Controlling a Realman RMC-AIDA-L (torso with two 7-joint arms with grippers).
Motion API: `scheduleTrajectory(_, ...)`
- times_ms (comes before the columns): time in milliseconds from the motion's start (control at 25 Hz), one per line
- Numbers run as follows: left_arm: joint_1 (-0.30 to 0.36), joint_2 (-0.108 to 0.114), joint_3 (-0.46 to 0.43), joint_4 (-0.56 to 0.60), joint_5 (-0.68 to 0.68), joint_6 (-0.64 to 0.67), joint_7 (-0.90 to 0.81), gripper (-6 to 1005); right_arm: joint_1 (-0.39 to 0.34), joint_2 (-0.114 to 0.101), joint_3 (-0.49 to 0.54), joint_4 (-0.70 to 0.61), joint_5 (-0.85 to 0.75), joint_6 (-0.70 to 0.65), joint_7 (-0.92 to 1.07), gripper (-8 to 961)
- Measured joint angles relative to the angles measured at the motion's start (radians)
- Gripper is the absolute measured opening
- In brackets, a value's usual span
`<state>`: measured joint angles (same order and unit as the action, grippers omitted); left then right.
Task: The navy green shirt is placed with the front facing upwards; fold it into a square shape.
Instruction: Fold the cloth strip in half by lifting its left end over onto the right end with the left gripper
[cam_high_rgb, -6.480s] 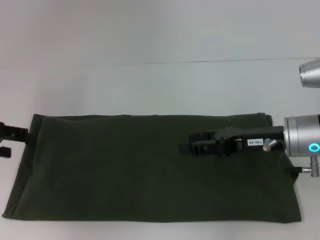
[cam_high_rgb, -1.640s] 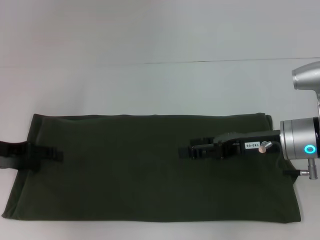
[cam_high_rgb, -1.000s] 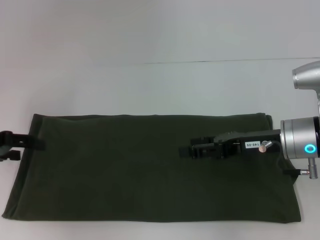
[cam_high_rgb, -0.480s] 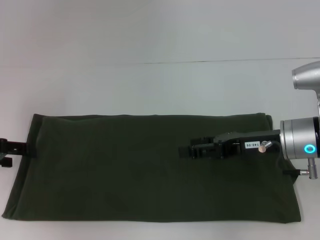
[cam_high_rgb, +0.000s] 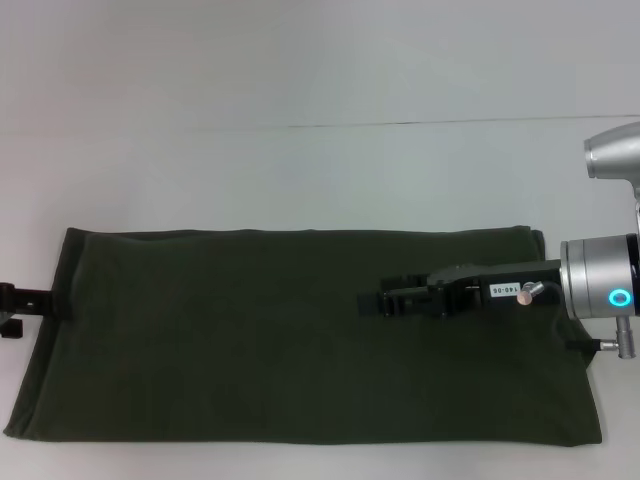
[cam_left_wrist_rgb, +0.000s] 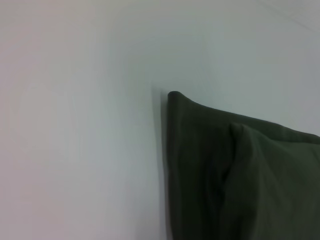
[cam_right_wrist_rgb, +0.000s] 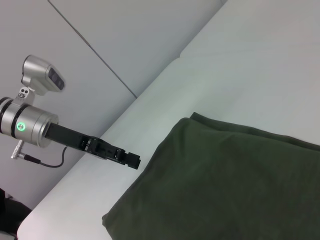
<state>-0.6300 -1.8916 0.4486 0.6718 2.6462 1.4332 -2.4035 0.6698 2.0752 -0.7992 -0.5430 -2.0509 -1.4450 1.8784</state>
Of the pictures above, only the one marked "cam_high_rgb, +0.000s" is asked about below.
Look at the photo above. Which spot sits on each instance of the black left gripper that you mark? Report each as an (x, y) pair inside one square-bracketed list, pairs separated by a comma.
[(12, 302)]

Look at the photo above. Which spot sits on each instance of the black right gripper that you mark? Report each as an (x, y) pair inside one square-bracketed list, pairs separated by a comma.
[(475, 290)]

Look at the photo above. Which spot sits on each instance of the dark green FREE t-shirt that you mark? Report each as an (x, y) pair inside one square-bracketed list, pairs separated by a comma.
[(225, 350)]

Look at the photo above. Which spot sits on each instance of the white and silver right arm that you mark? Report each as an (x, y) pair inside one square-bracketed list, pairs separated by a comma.
[(597, 275)]

